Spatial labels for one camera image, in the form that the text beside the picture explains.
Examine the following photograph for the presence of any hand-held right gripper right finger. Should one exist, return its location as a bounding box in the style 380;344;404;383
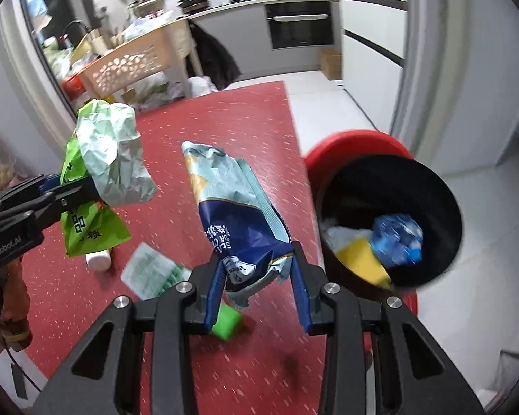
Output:
291;241;481;415

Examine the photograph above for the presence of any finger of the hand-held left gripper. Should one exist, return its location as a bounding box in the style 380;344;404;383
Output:
25;176;102;231
0;172;66;216

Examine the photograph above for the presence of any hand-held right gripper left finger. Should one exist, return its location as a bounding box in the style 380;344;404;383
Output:
34;263;226;415

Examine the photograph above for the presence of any green snack packet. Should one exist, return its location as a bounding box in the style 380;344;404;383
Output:
60;99;158;258

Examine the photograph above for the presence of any yellow sponge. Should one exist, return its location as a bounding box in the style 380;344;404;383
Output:
335;238;392;288

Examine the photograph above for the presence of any navy and teal snack bag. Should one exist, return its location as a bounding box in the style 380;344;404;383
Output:
182;140;295;310

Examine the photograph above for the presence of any crinkled blue plastic packet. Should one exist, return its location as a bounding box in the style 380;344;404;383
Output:
372;213;425;266

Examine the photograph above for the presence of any black trash bin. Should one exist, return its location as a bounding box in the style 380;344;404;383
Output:
313;156;463;303

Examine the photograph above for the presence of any person's left forearm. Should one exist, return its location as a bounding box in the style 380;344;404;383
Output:
0;259;32;351

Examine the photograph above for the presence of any small green cap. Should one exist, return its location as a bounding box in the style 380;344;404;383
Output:
210;303;244;340

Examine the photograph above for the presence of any green and white packet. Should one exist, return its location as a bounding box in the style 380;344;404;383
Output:
121;242;193;301

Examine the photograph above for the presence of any small white bottle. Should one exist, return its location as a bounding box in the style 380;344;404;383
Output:
85;248;112;274

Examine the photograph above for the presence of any red plastic basket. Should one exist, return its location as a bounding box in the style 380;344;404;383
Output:
61;73;87;100

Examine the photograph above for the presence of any beige perforated plastic chair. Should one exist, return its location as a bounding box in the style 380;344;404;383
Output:
77;19;204;104

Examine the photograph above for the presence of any kitchen faucet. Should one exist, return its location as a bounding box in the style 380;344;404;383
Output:
63;19;91;48

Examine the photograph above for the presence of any red round stool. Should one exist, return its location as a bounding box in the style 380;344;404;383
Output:
303;129;419;316

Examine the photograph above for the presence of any white plastic bag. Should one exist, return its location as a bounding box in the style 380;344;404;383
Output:
190;75;219;96

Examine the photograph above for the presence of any black jacket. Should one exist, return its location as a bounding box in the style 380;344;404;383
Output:
186;19;242;91

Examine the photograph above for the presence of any cardboard box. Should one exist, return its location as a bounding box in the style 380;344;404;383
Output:
319;48;344;81

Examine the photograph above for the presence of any built-in black oven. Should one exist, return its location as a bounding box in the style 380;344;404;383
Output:
265;1;336;50

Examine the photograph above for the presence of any white refrigerator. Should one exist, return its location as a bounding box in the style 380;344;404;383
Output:
339;0;409;65

